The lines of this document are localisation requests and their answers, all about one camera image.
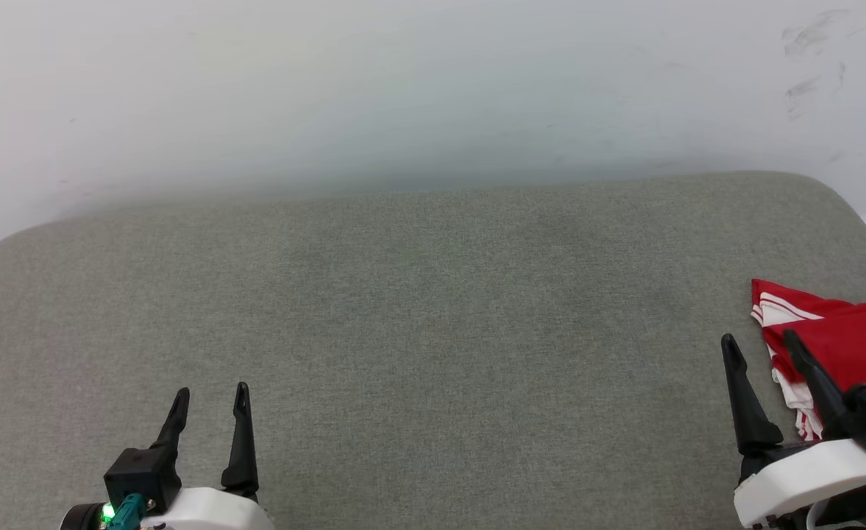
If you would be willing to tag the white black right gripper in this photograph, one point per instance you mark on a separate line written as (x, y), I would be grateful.
(800, 475)

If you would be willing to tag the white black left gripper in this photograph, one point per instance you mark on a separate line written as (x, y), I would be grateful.
(212, 511)

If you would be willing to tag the red Bulls 23 jersey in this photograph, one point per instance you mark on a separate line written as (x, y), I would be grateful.
(852, 338)

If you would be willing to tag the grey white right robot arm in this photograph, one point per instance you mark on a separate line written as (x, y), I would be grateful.
(856, 511)

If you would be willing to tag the grey fabric sofa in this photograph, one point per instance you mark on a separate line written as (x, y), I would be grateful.
(418, 331)

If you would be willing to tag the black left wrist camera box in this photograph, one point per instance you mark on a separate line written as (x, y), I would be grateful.
(138, 478)

